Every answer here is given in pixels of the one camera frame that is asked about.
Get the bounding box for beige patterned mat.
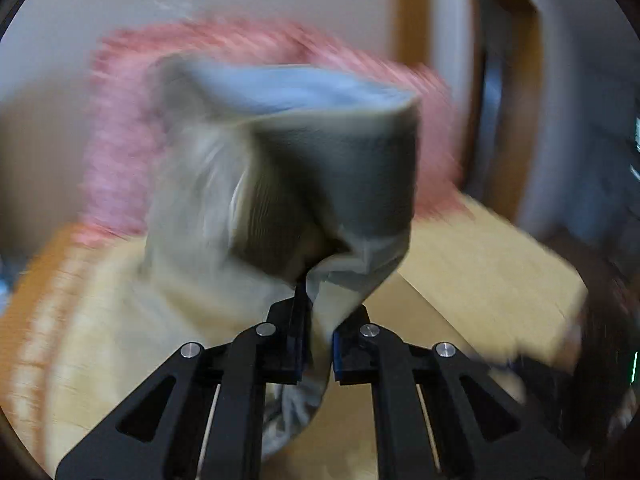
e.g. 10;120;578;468
0;194;589;480

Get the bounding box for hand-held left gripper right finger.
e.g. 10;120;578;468
332;305;586;480

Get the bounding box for wooden door frame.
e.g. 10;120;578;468
394;0;545;223

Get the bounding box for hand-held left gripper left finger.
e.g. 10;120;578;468
55;282;313;480

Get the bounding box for grey pants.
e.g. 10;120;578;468
142;54;422;467

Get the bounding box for pink fuzzy blanket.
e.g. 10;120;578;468
81;16;477;252

